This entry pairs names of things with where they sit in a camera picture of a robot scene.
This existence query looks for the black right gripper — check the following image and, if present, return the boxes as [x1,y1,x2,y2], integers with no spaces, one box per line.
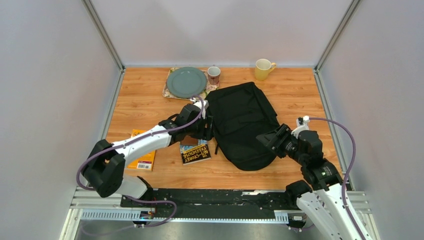
[255,123,306,166]

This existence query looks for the black yellow storey treehouse book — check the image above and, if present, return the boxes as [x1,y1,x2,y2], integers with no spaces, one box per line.
[179,139,212,165]

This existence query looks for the black fabric student bag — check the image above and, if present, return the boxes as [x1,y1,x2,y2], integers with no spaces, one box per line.
[205,82,280,171]

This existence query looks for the brown leather wallet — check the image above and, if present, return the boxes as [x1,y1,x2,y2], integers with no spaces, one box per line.
[180,136,199,146]

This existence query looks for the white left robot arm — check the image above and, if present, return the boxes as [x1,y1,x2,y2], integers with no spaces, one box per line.
[76,99,212,208]

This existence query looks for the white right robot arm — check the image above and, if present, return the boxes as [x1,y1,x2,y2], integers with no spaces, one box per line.
[256,123,372,240]

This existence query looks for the teal ceramic plate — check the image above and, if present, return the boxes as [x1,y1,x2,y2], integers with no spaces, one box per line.
[166,66,208,99]

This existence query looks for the floral serving tray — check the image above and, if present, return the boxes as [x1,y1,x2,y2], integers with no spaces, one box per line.
[162,67,220,100]

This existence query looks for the brown patterned mug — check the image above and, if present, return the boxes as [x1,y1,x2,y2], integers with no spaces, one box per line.
[207,66,221,85]

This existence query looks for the orange paperback book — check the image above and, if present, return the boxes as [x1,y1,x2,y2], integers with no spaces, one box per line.
[126,150,156,171]

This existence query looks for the yellow ceramic mug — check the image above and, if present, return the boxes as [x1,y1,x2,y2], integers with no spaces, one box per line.
[254,58,277,81]

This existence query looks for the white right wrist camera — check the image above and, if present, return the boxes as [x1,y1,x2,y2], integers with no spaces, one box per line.
[291,115,310,139]

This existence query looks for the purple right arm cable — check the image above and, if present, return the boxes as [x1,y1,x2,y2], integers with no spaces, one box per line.
[308,117,367,240]

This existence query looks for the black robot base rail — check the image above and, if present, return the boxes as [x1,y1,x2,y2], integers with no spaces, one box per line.
[119,187,312,221]

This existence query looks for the aluminium frame post left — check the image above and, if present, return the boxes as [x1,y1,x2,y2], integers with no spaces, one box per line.
[81,0,125,72]

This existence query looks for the aluminium frame post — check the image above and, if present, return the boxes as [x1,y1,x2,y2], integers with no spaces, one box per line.
[81,0,125,72]
[314,0,362,73]

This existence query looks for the aluminium frame post right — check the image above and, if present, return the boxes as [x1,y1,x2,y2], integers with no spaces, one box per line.
[314,0,362,73]

